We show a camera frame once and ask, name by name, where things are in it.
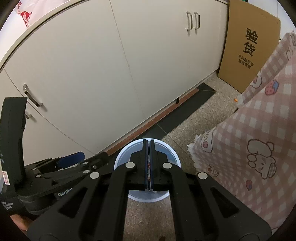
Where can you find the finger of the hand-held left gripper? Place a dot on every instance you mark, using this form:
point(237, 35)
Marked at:
point(69, 158)
point(92, 162)

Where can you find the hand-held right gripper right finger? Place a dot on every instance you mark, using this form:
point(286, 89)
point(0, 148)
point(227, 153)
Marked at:
point(152, 162)

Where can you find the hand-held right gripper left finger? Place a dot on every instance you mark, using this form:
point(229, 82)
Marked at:
point(145, 162)

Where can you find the light blue plastic trash bin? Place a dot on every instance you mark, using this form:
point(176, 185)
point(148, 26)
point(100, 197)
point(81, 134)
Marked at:
point(148, 197)

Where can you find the white long cabinet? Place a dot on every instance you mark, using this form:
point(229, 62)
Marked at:
point(92, 69)

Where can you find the pink checkered tablecloth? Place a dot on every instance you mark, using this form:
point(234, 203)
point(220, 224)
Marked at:
point(254, 127)

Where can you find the brown cardboard box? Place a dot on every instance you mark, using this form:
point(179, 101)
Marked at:
point(231, 69)

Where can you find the white red plastic bag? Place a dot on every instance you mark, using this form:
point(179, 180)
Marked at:
point(25, 16)

